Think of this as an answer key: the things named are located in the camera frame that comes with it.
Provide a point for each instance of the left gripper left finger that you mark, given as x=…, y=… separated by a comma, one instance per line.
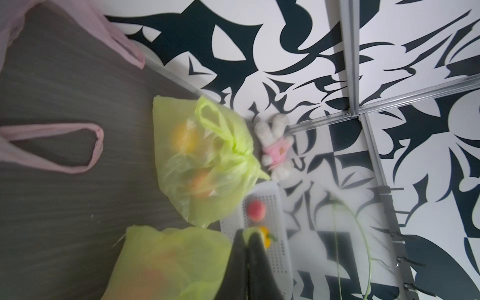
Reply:
x=234, y=285

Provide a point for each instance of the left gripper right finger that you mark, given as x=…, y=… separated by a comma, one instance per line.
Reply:
x=261, y=282

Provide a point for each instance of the green plastic bag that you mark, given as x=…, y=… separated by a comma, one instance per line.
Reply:
x=204, y=156
x=174, y=264

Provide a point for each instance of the pink peach top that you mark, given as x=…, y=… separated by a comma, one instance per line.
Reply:
x=256, y=210

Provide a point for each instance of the white plastic basket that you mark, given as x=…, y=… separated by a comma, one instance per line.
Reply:
x=271, y=228

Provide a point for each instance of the yellow orange fruit with leaf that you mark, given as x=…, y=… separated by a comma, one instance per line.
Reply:
x=267, y=237

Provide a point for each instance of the green hoop hanger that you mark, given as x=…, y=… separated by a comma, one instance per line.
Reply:
x=360, y=246

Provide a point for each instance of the white plush bunny pink shirt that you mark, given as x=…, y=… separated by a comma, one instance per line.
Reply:
x=275, y=146

